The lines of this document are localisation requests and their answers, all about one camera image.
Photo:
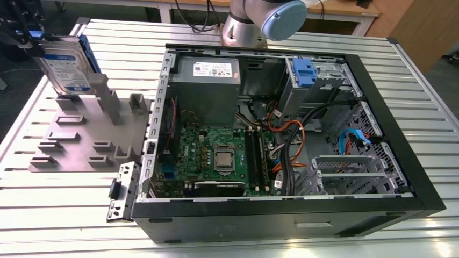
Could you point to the RAM stick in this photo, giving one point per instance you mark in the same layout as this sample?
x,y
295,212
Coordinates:
x,y
263,161

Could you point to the blue drive latch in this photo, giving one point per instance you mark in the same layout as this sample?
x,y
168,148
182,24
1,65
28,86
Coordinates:
x,y
303,67

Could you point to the grey power supply unit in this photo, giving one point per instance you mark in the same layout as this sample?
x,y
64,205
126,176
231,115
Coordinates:
x,y
204,99

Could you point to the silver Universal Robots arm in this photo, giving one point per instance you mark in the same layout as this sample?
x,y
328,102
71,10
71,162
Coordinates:
x,y
243,32

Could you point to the silver CPU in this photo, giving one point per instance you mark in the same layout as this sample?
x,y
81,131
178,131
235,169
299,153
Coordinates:
x,y
224,161

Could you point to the wooden cabinet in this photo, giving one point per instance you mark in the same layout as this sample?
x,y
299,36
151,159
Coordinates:
x,y
419,27

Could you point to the grey parts rack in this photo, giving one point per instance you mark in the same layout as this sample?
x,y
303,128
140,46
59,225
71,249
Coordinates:
x,y
89,134

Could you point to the hard disk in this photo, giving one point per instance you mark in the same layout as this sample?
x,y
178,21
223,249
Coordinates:
x,y
65,70

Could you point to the black PC case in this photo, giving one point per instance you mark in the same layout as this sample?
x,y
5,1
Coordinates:
x,y
251,223

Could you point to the CPU socket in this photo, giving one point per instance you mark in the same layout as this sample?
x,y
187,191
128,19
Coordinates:
x,y
224,173

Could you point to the green motherboard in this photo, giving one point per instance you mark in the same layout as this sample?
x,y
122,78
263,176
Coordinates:
x,y
194,139

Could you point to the blue VGA port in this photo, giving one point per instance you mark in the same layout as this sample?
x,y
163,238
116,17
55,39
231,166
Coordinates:
x,y
115,189

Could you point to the metal disk bay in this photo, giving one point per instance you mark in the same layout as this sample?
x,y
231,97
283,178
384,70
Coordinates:
x,y
344,174

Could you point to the black graphics card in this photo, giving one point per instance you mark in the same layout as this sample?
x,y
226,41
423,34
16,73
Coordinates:
x,y
215,189

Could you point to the black chair base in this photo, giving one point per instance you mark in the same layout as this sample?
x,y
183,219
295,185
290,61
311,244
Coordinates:
x,y
454,57

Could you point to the wooden desk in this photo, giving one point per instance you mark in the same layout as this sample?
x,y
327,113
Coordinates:
x,y
351,9

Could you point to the metal rear bracket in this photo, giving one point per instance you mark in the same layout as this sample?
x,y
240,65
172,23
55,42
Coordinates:
x,y
130,193

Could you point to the metal drive cage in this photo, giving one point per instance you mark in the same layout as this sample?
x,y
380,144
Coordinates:
x,y
298,99

